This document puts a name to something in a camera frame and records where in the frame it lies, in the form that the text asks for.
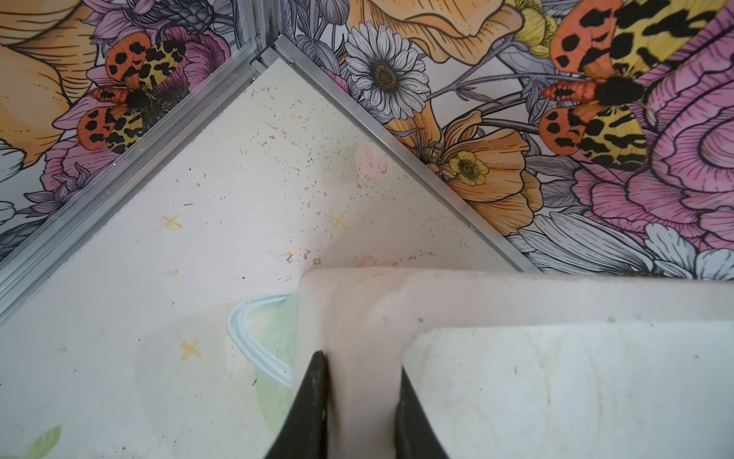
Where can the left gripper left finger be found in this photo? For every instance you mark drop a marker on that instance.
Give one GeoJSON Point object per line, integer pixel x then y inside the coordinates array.
{"type": "Point", "coordinates": [304, 434]}

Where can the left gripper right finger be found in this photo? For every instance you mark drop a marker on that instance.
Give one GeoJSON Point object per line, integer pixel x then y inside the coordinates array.
{"type": "Point", "coordinates": [414, 437]}

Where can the white drawer cabinet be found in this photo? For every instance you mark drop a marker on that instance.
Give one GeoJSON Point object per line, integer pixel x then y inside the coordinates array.
{"type": "Point", "coordinates": [511, 365]}

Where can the left aluminium corner post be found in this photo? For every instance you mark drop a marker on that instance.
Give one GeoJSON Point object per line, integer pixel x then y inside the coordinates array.
{"type": "Point", "coordinates": [257, 24]}

